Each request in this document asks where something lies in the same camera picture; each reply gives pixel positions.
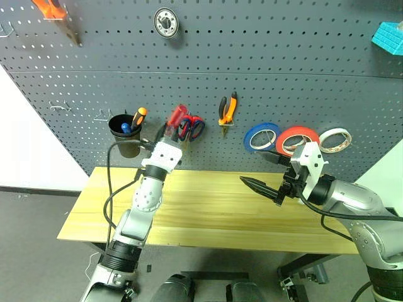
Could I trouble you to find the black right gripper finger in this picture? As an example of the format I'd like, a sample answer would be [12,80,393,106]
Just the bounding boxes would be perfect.
[239,176,281,201]
[253,150,296,167]

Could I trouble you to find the dark grey pegboard wall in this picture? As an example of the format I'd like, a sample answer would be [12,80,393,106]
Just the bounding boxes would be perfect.
[0,0,403,184]

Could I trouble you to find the red handled screwdriver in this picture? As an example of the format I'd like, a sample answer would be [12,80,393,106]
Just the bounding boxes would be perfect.
[166,104,190,138]

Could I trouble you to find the silver metal bearing ring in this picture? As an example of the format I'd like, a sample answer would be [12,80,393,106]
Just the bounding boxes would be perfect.
[153,8,181,40]

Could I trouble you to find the blue brick-pattern foam block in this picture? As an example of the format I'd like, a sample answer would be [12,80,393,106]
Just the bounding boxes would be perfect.
[371,21,403,56]

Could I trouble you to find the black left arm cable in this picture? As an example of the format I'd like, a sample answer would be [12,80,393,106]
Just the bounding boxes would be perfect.
[103,139,159,250]

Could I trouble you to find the blue tape roll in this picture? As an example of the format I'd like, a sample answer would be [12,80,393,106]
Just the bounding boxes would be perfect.
[243,123,282,154]

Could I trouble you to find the large orange handled pliers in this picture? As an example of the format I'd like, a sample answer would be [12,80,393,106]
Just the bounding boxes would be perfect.
[31,0,82,48]

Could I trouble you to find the black metal table leg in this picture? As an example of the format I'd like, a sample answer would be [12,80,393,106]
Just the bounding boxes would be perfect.
[276,253,341,302]

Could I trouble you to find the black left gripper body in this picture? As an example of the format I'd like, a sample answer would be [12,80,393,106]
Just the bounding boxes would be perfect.
[156,131,183,148]

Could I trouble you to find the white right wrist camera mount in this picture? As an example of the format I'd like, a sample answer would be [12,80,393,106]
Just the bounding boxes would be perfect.
[290,141,329,196]

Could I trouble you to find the black metal floor bar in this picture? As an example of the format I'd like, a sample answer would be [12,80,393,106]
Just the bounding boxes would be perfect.
[180,271,250,281]

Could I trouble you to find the black blue handled scissors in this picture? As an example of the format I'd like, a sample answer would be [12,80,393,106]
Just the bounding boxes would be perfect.
[177,116,205,148]

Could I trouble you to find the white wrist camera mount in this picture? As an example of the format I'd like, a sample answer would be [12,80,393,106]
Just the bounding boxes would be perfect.
[140,140,184,174]
[290,141,329,196]

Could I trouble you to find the red handled scissors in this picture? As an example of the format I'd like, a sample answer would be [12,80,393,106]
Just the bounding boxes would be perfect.
[178,115,207,143]

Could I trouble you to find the dark rounded shape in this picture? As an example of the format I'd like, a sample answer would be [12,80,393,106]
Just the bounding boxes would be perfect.
[225,281,263,302]
[150,273,196,302]

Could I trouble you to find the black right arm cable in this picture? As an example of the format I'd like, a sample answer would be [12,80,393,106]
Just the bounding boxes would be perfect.
[297,191,403,302]

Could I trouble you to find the white tape roll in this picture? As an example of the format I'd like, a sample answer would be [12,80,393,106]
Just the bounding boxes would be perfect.
[318,128,353,154]

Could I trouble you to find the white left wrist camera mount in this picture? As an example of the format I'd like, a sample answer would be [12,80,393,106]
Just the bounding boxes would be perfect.
[140,140,184,174]

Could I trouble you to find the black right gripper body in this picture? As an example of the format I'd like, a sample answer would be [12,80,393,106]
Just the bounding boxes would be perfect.
[273,167,309,208]

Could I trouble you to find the orange black handled screwdriver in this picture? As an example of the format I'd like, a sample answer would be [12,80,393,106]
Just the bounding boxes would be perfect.
[130,107,149,131]

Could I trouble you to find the black plastic cup holder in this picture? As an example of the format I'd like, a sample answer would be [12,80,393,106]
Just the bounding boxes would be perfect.
[108,114,144,159]

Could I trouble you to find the large red tape roll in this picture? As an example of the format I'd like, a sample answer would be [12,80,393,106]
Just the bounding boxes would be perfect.
[276,126,321,157]

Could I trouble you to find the thin white floor cable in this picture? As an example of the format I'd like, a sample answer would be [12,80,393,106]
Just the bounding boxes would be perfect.
[85,251,102,278]

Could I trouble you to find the small orange needle-nose pliers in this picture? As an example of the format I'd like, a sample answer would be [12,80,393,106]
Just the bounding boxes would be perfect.
[217,91,239,138]

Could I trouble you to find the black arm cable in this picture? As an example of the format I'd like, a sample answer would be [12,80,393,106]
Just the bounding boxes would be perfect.
[103,139,159,250]
[297,191,403,302]

